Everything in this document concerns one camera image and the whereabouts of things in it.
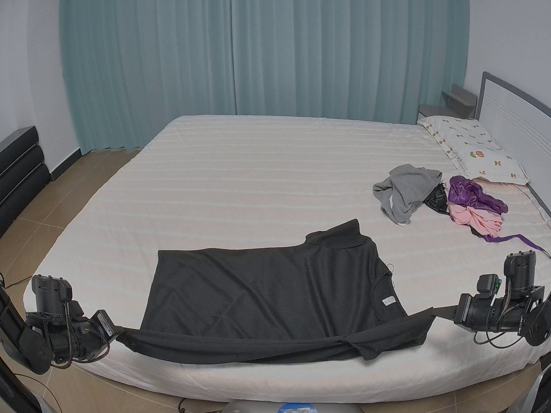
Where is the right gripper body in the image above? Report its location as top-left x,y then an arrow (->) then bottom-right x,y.
456,293 -> 498,333

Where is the black cable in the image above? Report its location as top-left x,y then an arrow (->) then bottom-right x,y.
176,397 -> 229,413

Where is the purple satin garment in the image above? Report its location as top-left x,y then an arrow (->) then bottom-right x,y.
448,177 -> 551,259

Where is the black chest of drawers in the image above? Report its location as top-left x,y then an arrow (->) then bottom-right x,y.
0,126 -> 51,237

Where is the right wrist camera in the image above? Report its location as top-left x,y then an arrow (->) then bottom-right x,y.
476,274 -> 503,299

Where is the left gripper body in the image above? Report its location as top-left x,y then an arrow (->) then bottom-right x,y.
79,309 -> 119,352

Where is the bed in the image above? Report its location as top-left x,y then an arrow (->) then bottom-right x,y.
24,71 -> 551,403

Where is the black T-shirt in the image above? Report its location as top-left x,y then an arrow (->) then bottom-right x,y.
116,219 -> 435,365

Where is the grey bedside table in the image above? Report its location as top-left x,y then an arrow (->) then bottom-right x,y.
418,83 -> 478,119

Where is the pink garment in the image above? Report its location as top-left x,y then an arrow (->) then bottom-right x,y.
448,202 -> 503,237

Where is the black shiny garment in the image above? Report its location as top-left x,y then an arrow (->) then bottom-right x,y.
424,184 -> 450,214

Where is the white printed pillow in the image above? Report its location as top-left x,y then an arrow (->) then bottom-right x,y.
418,116 -> 530,186

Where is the grey garment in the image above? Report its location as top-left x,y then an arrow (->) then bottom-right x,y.
373,164 -> 444,225

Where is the blue-green curtain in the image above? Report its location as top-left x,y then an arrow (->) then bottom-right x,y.
60,0 -> 237,154
230,0 -> 470,124

